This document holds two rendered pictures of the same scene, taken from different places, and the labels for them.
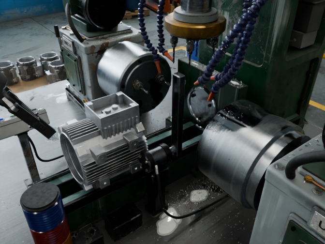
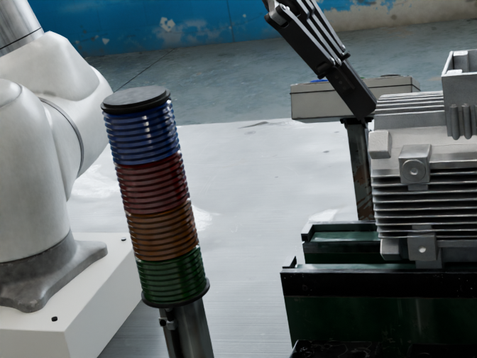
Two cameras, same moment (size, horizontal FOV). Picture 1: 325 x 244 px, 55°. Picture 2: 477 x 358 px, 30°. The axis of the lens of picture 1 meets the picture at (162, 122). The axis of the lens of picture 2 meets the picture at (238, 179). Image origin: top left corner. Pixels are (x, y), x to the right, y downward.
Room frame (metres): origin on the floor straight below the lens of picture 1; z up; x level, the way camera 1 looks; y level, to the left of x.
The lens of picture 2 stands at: (0.02, -0.47, 1.40)
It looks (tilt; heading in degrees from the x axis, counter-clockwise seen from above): 20 degrees down; 58
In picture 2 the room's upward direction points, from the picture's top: 10 degrees counter-clockwise
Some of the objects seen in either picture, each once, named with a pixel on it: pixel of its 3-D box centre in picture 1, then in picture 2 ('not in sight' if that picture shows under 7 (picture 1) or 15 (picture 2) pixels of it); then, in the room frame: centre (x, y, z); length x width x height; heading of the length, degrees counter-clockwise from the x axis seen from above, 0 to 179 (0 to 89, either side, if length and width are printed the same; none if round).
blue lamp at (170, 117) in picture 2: (43, 207); (141, 128); (0.35, 0.19, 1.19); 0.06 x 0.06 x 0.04
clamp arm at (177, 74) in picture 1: (177, 116); not in sight; (0.72, -0.04, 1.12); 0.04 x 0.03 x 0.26; 126
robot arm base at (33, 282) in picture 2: not in sight; (11, 262); (0.34, 0.68, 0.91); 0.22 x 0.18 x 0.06; 28
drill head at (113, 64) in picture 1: (127, 72); not in sight; (1.19, 0.15, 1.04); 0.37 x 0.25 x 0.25; 36
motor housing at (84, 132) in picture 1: (103, 145); (473, 173); (0.73, 0.18, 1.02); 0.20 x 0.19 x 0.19; 127
